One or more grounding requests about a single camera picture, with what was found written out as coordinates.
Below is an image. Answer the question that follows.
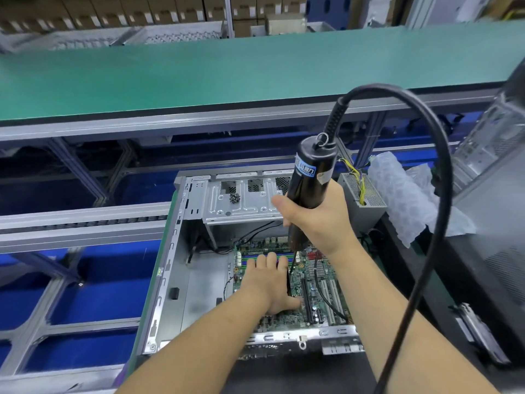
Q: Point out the aluminium roller conveyor rail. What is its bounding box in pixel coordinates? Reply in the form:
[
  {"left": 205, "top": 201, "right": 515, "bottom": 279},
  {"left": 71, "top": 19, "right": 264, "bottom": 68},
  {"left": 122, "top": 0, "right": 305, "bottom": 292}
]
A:
[{"left": 0, "top": 201, "right": 173, "bottom": 254}]

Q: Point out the dark grey case side panel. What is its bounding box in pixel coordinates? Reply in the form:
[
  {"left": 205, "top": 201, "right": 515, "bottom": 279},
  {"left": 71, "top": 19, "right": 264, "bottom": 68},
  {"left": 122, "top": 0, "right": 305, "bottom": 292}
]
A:
[{"left": 459, "top": 160, "right": 525, "bottom": 325}]

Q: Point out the grey power supply unit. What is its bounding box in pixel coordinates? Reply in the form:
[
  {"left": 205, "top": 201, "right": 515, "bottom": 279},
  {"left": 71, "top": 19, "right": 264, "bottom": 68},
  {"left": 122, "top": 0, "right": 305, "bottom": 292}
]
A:
[{"left": 336, "top": 155, "right": 388, "bottom": 235}]

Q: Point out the black electric screwdriver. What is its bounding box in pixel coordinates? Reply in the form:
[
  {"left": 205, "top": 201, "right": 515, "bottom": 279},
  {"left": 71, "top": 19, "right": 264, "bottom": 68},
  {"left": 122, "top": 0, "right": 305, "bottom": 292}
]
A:
[{"left": 284, "top": 134, "right": 339, "bottom": 273}]

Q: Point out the green RAM stick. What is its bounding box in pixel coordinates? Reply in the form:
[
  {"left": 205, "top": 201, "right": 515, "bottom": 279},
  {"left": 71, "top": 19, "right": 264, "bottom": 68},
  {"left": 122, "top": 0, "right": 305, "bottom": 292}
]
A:
[{"left": 236, "top": 248, "right": 296, "bottom": 266}]

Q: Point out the green motherboard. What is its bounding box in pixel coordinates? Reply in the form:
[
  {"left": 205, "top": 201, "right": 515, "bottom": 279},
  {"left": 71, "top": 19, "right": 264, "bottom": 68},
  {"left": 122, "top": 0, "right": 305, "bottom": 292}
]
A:
[{"left": 223, "top": 235, "right": 355, "bottom": 330}]

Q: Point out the grey computer tower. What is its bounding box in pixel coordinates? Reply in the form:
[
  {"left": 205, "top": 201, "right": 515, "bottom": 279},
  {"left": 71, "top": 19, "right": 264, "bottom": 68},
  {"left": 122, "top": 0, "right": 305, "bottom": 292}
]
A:
[{"left": 451, "top": 57, "right": 525, "bottom": 194}]

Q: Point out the person's left forearm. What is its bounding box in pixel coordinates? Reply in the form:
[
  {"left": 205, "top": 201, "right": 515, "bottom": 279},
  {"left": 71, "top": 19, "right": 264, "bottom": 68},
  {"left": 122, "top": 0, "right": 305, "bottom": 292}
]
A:
[{"left": 115, "top": 289, "right": 272, "bottom": 394}]

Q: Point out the black and silver computer case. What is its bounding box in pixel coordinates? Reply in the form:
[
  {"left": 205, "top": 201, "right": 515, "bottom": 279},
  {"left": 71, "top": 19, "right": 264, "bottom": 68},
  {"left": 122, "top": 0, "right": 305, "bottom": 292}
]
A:
[{"left": 141, "top": 166, "right": 367, "bottom": 360}]

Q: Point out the person's right hand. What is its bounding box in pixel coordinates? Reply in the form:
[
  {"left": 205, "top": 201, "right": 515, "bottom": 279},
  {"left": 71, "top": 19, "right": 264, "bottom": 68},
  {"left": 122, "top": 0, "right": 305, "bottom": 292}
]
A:
[{"left": 271, "top": 178, "right": 363, "bottom": 262}]

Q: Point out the person's right forearm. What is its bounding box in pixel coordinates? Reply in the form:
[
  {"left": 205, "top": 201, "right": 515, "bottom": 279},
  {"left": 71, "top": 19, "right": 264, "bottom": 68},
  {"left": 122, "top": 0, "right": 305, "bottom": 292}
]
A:
[{"left": 326, "top": 239, "right": 502, "bottom": 394}]

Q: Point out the white bubble wrap bag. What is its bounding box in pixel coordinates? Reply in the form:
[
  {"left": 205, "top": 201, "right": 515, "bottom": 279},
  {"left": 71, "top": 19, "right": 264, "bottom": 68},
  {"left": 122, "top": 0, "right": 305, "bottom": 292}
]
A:
[{"left": 367, "top": 152, "right": 479, "bottom": 250}]

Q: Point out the person's left hand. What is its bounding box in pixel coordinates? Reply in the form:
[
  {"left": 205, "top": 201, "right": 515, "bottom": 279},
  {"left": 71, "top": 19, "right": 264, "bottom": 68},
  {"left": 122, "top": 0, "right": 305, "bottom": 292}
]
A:
[{"left": 240, "top": 251, "right": 304, "bottom": 316}]

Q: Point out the green conveyor belt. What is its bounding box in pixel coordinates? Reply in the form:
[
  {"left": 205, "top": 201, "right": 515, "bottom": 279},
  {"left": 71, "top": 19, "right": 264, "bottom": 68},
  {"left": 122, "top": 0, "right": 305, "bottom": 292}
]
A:
[{"left": 0, "top": 19, "right": 525, "bottom": 124}]

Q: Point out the stack of cardboard boxes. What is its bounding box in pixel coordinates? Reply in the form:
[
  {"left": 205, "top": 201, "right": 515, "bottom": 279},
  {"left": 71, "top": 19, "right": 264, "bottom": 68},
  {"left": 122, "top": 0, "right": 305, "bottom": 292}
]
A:
[{"left": 0, "top": 0, "right": 313, "bottom": 31}]

